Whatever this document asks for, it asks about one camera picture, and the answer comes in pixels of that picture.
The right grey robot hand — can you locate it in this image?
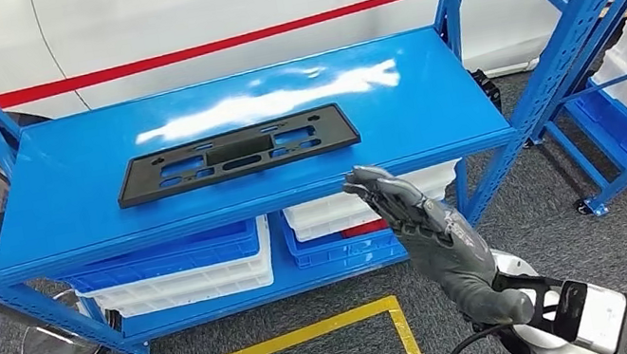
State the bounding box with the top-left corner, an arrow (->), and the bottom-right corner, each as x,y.
341,140 -> 538,351

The white car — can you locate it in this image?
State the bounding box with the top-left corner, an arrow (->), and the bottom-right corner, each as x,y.
0,0 -> 627,159

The black ribbed block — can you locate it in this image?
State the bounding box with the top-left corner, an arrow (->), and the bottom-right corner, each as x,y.
469,65 -> 504,114

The blue metal shelf rack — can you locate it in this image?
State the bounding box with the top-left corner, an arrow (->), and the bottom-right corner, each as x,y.
0,0 -> 627,354

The red barrier belt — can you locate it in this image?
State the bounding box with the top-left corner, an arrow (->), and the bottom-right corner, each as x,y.
0,0 -> 627,137

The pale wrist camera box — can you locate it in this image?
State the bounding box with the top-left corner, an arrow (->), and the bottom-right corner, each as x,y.
534,270 -> 627,354

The black plastic plate bracket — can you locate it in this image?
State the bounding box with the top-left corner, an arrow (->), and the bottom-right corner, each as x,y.
107,99 -> 367,211

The stanchion with chrome base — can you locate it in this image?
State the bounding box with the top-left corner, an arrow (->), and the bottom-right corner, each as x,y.
0,238 -> 128,354

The red plastic part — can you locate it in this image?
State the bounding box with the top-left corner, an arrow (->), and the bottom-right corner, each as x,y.
339,216 -> 391,240

